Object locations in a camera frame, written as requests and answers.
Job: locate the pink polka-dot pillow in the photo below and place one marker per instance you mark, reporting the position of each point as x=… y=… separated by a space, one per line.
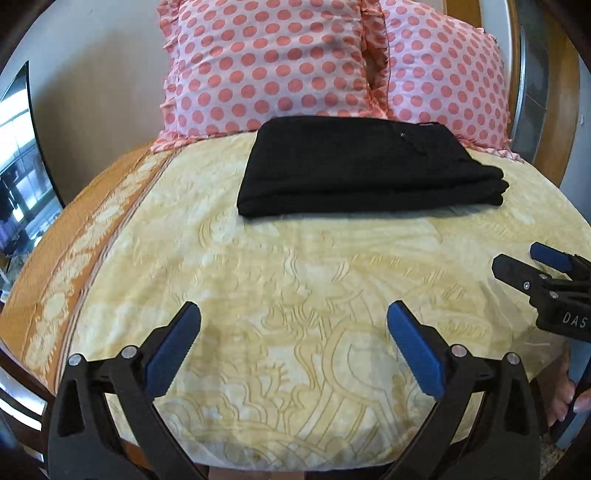
x=431 y=67
x=234 y=65

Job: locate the yellow patterned bedspread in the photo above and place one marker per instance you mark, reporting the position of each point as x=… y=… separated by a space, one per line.
x=294 y=368

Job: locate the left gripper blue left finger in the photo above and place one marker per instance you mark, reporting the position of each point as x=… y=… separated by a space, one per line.
x=83 y=441

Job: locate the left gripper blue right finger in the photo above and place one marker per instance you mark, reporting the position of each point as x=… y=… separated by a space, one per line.
x=484 y=423

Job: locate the left pink polka-dot pillow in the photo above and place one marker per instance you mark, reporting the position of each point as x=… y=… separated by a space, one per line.
x=234 y=65

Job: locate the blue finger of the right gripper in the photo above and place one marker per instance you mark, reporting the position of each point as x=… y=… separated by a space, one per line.
x=517 y=274
x=574 y=266

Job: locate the right pink polka-dot pillow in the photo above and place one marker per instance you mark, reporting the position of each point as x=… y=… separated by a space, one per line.
x=431 y=67

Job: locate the black flat television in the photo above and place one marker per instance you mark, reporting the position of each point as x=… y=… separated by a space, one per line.
x=30 y=202

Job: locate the black pants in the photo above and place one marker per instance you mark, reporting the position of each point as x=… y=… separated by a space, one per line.
x=333 y=165

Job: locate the person's right hand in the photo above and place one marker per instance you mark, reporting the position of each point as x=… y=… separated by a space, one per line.
x=558 y=391

